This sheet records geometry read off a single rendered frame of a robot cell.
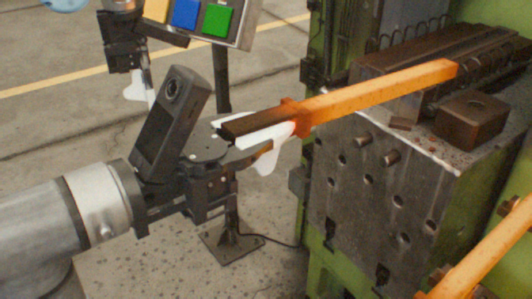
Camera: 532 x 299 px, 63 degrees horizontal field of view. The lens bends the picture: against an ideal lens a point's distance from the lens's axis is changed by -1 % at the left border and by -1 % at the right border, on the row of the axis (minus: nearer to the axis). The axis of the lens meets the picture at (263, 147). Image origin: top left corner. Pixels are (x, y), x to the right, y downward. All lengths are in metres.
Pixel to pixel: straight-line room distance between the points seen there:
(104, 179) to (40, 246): 0.08
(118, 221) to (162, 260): 1.43
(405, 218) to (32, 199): 0.76
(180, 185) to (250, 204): 1.57
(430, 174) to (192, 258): 1.18
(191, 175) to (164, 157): 0.04
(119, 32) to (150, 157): 0.50
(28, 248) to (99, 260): 1.51
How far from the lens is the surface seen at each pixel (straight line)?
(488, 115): 0.91
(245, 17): 1.13
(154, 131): 0.43
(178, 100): 0.41
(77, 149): 2.55
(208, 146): 0.46
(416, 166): 0.91
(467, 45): 1.17
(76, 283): 0.49
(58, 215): 0.42
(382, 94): 0.62
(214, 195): 0.48
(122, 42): 0.91
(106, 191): 0.42
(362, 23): 1.18
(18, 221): 0.42
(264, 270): 1.78
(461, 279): 0.66
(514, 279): 1.19
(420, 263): 1.03
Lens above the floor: 1.42
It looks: 37 degrees down
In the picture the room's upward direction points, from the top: straight up
